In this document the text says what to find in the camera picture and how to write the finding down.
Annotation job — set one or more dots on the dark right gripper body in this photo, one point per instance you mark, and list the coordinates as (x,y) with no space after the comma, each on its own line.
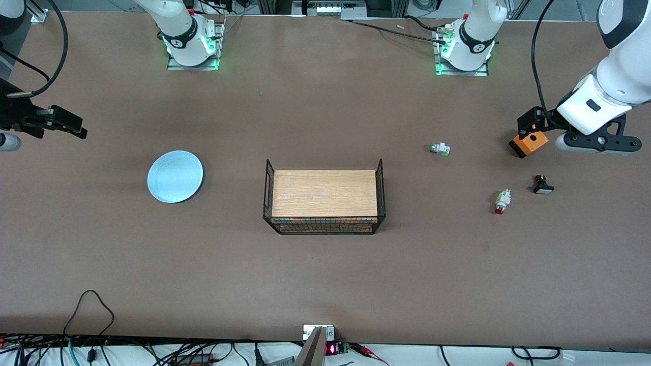
(11,113)

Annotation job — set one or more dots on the red push button switch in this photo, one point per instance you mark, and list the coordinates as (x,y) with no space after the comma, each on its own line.
(503,199)

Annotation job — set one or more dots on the light blue round plate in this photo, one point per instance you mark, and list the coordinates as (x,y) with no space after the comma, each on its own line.
(175,177)

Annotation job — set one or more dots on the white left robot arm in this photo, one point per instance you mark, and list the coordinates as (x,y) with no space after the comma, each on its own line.
(630,61)

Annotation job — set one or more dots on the metal base plate left arm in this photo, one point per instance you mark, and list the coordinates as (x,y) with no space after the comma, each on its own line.
(478,72)

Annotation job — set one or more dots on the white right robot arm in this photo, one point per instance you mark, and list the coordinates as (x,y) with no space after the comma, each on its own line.
(178,25)

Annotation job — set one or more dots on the metal base plate right arm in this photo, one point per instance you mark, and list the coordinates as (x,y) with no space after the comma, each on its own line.
(196,67)

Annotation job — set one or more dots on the black rectangular push button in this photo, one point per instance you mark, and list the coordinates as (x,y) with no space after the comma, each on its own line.
(543,189)

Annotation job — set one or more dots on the red black probe lead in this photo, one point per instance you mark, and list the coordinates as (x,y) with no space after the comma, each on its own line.
(366,349)

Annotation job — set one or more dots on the small red display module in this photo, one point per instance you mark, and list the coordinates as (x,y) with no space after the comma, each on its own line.
(331,348)

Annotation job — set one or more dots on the grey metal beam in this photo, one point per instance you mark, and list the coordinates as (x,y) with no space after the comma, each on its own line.
(311,353)

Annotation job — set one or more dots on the orange button enclosure box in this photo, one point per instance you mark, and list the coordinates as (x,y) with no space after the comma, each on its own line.
(531,143)

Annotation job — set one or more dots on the green push button switch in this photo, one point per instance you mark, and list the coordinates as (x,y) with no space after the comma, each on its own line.
(440,149)

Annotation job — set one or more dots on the aluminium frame structure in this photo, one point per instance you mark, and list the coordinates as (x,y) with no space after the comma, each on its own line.
(330,9)

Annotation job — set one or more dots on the silver metal bracket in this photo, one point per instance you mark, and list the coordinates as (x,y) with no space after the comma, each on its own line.
(307,333)

